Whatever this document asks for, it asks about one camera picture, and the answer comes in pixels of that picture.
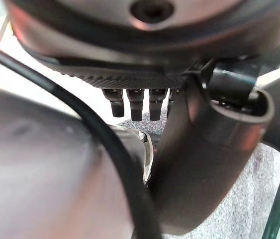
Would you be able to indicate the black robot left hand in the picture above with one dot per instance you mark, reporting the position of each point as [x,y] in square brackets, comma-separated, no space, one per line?
[139,49]

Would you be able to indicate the robot silver leg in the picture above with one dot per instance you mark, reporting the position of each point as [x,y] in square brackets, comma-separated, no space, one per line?
[42,161]

